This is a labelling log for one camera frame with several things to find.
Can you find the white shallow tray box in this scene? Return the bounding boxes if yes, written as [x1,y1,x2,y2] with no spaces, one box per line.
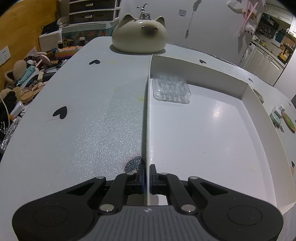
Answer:
[147,55,295,213]

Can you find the clear plastic soap dish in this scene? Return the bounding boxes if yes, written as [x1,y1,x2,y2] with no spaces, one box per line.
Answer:
[152,75,191,104]

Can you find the mint green round tape measure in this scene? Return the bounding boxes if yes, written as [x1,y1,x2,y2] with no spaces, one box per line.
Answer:
[270,111,281,127]

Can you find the cork coaster green elephant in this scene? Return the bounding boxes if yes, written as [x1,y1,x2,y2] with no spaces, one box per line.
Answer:
[282,112,295,133]

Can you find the white cube charger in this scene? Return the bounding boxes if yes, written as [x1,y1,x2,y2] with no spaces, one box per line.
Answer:
[279,105,285,113]

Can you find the cream cat-shaped ceramic jar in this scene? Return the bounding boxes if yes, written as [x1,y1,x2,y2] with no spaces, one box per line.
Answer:
[111,14,168,54]

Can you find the white washing machine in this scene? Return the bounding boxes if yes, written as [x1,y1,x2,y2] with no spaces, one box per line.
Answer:
[239,42,256,68]

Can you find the white kitchen base cabinets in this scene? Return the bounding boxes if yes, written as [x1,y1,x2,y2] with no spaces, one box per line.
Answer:
[246,46,284,86]

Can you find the white drawer cabinet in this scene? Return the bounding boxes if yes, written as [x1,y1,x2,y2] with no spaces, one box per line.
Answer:
[59,0,121,25]

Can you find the white plush sheep toy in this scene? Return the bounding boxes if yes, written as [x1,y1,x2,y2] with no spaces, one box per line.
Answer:
[245,24,255,35]

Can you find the white wall socket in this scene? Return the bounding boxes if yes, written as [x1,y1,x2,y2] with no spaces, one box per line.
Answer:
[0,46,11,65]

